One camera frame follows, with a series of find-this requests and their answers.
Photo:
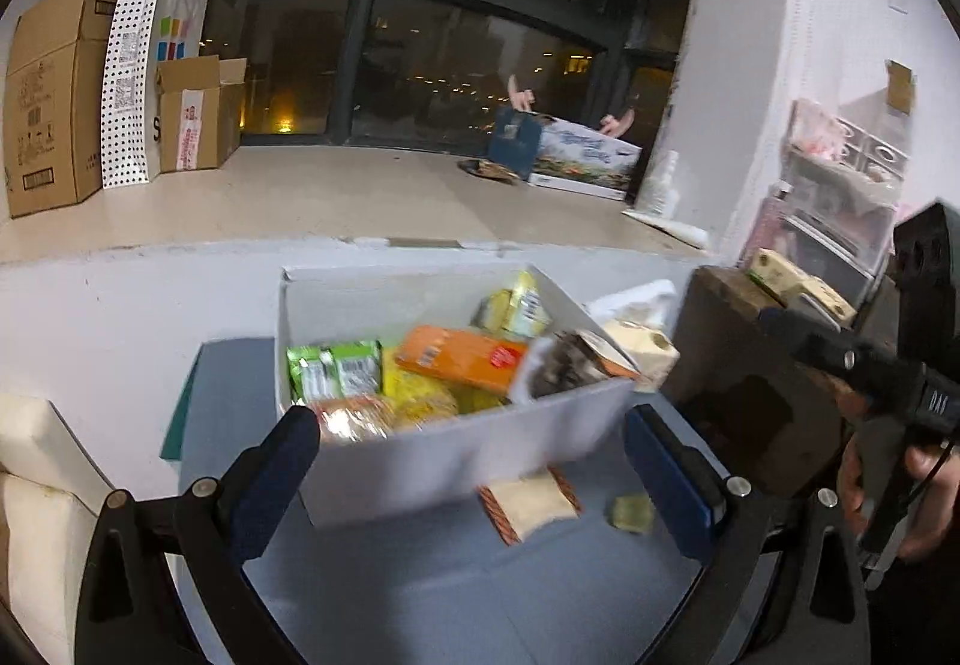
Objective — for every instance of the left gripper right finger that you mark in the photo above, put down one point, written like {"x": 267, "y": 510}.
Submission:
{"x": 683, "y": 486}

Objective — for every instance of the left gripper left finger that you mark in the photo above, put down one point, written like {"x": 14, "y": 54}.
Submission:
{"x": 264, "y": 479}

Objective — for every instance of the yellow jelly cup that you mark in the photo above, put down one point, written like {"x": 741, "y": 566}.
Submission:
{"x": 634, "y": 514}

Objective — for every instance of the clear bread packet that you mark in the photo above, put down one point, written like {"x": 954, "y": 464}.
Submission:
{"x": 355, "y": 419}

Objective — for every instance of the green snack packet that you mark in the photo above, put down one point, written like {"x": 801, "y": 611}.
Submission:
{"x": 320, "y": 373}

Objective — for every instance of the beige cracker packet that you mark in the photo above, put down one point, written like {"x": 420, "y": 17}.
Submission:
{"x": 520, "y": 507}

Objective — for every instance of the orange snack box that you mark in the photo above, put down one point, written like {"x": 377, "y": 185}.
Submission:
{"x": 461, "y": 356}

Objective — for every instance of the green yellow snack bag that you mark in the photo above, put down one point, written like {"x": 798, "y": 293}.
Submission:
{"x": 513, "y": 313}

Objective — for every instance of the person's right hand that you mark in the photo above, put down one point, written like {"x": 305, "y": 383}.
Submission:
{"x": 935, "y": 513}

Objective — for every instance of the white cardboard storage box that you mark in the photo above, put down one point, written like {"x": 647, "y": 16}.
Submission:
{"x": 419, "y": 468}

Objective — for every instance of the wooden side shelf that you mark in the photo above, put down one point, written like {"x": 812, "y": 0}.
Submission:
{"x": 774, "y": 421}

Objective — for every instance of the yellow patterned small box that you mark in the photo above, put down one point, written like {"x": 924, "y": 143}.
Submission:
{"x": 789, "y": 285}

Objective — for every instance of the tissue pack with tissue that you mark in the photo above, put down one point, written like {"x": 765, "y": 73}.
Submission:
{"x": 636, "y": 319}

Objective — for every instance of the white orange snack bag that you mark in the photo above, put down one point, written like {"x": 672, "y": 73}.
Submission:
{"x": 572, "y": 359}

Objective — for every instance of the plastic drawer organizer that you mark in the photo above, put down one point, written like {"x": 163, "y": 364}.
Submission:
{"x": 833, "y": 207}

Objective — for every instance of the white cushion seat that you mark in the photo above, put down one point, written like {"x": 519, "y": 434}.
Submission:
{"x": 51, "y": 496}

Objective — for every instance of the rolled white paper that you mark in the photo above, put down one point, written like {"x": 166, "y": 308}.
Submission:
{"x": 689, "y": 235}

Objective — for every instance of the printed landscape gift box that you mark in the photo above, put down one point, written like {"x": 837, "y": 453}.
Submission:
{"x": 552, "y": 153}

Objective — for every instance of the small brown tray on sill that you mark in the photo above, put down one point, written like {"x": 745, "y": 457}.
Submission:
{"x": 486, "y": 169}

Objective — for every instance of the open small cardboard box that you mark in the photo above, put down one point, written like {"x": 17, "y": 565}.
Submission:
{"x": 200, "y": 112}

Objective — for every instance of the tall brown cardboard box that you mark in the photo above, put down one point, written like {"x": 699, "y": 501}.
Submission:
{"x": 51, "y": 113}

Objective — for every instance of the white dotted paper bag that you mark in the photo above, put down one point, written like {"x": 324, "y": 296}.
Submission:
{"x": 143, "y": 35}

